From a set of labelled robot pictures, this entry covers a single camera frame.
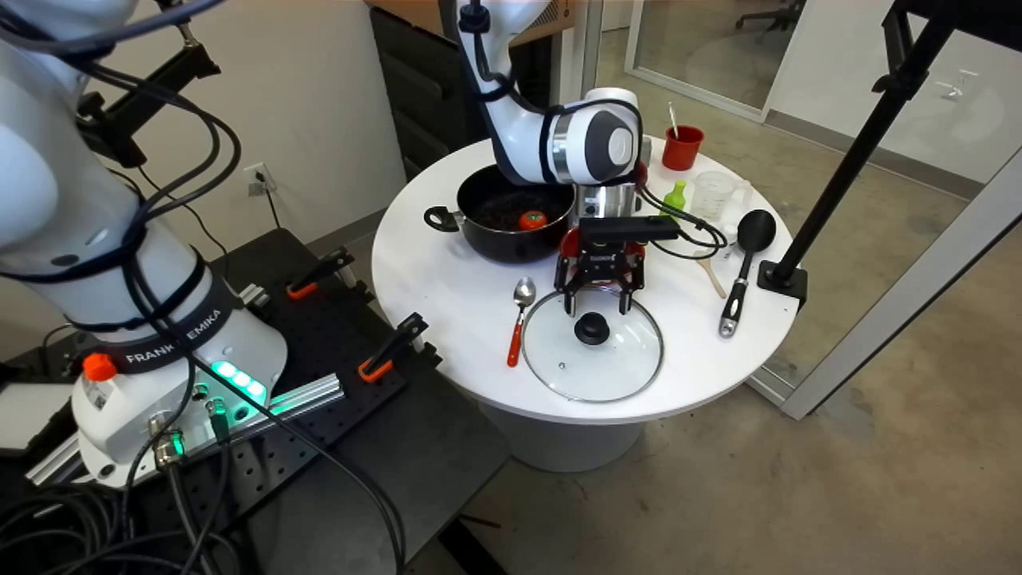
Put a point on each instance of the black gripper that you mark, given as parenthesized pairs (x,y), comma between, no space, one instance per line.
(607,255)

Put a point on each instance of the glass lid black knob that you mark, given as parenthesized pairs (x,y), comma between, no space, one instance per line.
(618,362)

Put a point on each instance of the red toy tomato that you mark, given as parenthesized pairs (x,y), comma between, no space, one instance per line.
(531,221)

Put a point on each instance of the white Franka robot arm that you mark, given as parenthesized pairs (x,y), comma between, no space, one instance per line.
(32,181)

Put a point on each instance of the orange bowl with beans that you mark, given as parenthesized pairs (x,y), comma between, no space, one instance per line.
(569,243)

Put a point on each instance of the black cooking pot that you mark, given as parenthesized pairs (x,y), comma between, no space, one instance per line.
(500,247)

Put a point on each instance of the small wooden spoon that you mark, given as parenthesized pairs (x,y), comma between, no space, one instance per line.
(711,276)

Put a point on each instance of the green plastic bottle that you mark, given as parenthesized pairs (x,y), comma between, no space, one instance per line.
(680,197)

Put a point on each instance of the clear plastic cup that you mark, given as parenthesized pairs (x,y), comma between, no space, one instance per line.
(716,197)

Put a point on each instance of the red cup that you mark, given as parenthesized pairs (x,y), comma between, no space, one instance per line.
(683,150)

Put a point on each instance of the black ladle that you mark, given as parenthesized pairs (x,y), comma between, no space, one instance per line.
(755,231)

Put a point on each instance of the white stick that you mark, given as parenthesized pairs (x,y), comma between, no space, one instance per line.
(671,120)

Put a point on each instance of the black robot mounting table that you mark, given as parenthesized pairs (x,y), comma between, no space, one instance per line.
(427,449)

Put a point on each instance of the black cabinet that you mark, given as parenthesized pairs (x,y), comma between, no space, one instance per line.
(427,95)

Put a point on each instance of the black tripod stand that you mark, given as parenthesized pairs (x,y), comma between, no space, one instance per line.
(852,159)

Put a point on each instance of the white framed door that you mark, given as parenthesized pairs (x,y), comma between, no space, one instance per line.
(906,284)

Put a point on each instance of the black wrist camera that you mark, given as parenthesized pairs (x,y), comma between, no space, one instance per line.
(626,226)

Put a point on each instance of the silver aluminium rail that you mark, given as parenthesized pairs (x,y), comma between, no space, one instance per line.
(307,395)

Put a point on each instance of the white wall outlet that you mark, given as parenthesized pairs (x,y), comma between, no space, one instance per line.
(258,181)

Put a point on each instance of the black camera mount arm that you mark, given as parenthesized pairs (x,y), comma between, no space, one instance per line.
(171,75)

